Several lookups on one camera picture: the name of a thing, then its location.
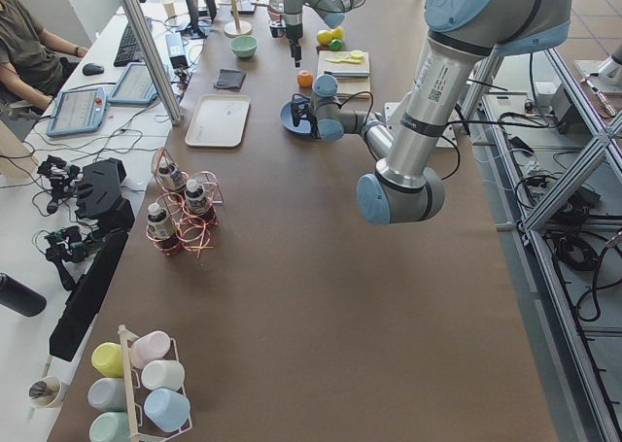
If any wooden cup tree stand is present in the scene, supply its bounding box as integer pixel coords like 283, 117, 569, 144
224, 0, 253, 39

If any black computer mouse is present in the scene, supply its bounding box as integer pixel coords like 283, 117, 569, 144
82, 62, 105, 77

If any copper wire bottle rack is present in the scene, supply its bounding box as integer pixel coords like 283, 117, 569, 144
145, 147, 224, 255

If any black keyboard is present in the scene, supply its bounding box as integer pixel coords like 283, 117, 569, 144
113, 23, 141, 67

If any yellow cup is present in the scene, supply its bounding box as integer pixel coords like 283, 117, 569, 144
91, 342, 123, 378

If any yellow plastic knife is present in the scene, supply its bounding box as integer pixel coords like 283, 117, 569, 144
325, 54, 364, 64

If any dark drink bottle three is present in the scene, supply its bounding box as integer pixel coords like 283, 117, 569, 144
147, 202, 178, 251

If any blue cup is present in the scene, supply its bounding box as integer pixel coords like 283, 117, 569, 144
144, 388, 190, 432

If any white cup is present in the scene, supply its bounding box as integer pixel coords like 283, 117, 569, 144
141, 359, 186, 391

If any dark drink bottle one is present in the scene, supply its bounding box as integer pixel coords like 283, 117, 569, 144
157, 160, 186, 192

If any teach pendant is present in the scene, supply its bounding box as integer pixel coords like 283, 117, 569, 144
108, 62, 157, 106
46, 87, 107, 137

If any steel muddler black tip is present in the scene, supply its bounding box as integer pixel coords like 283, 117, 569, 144
326, 71, 370, 80

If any paper cup with utensils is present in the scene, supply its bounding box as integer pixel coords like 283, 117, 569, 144
28, 376, 68, 409

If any seated person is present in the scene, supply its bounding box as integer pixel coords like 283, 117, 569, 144
1, 0, 88, 113

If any blue round plate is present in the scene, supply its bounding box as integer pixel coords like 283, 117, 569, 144
280, 95, 319, 139

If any orange fruit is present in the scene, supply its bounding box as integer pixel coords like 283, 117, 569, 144
296, 70, 314, 88

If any cream rectangular tray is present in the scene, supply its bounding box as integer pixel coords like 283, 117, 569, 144
185, 94, 250, 148

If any grey cup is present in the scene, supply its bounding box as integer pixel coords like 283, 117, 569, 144
87, 377, 126, 412

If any grey folded cloth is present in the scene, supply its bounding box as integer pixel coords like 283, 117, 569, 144
213, 68, 246, 91

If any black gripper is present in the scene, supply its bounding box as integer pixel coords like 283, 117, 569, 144
269, 20, 301, 67
290, 94, 316, 132

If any teach pendant far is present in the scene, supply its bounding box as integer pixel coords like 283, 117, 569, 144
108, 62, 157, 106

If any green cup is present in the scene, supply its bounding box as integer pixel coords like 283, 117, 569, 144
88, 412, 130, 442

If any wooden cup rack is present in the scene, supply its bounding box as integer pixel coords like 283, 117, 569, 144
118, 324, 193, 442

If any green bowl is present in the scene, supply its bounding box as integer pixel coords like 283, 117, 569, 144
229, 35, 258, 59

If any pink bowl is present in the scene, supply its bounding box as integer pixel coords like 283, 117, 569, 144
267, 0, 285, 26

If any green lime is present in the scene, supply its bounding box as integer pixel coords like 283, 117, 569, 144
327, 38, 343, 51

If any yellow lemon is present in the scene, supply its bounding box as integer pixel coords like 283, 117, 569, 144
330, 26, 344, 40
316, 30, 333, 46

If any wooden cutting board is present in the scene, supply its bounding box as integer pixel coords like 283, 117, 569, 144
317, 51, 371, 97

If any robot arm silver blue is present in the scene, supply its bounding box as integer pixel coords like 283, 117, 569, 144
288, 0, 571, 224
267, 0, 365, 68

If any teach pendant near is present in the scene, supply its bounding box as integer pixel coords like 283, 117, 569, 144
46, 87, 107, 137

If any pink cup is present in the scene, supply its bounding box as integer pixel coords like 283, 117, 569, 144
129, 330, 171, 369

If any yellow lemon upper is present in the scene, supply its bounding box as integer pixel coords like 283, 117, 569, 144
316, 30, 333, 46

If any dark drink bottle two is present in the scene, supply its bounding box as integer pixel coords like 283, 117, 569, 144
185, 179, 210, 217

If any aluminium frame post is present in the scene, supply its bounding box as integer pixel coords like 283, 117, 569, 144
120, 0, 183, 125

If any yellow lemon lower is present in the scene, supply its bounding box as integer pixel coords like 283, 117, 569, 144
330, 26, 344, 40

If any black water bottle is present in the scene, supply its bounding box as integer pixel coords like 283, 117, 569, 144
0, 272, 47, 318

